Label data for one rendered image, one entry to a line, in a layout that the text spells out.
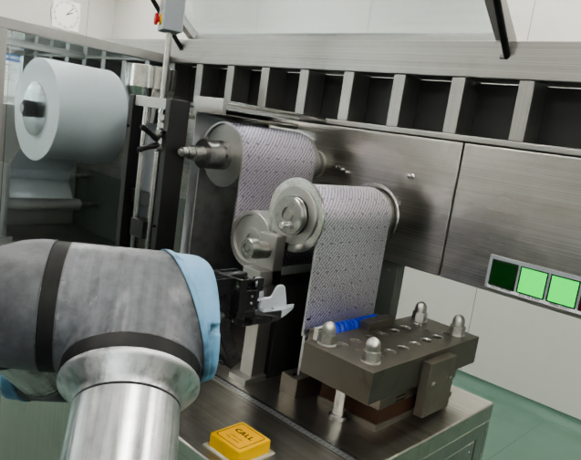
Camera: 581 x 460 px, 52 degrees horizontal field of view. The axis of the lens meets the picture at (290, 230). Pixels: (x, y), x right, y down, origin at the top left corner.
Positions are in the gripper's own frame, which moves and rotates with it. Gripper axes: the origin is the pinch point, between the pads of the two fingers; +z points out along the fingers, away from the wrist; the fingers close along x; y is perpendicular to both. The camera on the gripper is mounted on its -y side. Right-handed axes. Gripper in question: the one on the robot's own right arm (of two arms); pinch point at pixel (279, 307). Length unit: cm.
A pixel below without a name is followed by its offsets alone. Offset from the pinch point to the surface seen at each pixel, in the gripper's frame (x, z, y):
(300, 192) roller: 4.9, 7.0, 20.9
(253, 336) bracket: 9.2, 3.3, -9.3
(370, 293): -0.1, 28.9, -0.4
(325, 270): -0.2, 11.6, 6.1
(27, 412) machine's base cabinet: 60, -18, -42
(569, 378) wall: 21, 274, -82
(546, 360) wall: 35, 274, -76
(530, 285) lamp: -30, 40, 8
